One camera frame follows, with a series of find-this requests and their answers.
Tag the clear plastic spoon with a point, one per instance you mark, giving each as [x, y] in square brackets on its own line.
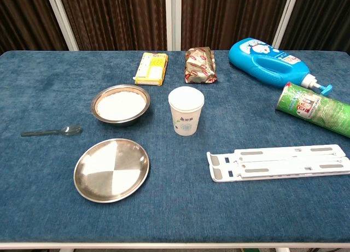
[41, 132]

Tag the white paper cup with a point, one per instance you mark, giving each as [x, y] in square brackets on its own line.
[186, 120]

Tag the steel bowl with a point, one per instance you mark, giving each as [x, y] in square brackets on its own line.
[120, 122]

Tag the steel plate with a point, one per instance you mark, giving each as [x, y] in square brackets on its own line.
[112, 170]

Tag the yellow carton box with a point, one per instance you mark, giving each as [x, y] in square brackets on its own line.
[151, 69]

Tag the brown foil snack packet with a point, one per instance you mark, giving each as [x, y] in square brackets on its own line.
[199, 66]

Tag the blue table cloth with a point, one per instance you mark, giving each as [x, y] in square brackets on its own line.
[175, 208]

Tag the blue pump detergent bottle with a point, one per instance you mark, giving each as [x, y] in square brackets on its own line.
[246, 58]

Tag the white folding laptop stand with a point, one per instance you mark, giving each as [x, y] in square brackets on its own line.
[273, 164]

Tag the brown pleated curtain panel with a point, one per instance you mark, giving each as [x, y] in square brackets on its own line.
[322, 17]
[115, 17]
[232, 14]
[24, 17]

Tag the green chips can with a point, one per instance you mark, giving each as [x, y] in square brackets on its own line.
[314, 110]

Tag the white divider frame post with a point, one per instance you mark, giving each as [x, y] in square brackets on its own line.
[285, 17]
[61, 19]
[177, 17]

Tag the white table frame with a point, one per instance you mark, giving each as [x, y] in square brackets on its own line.
[175, 246]

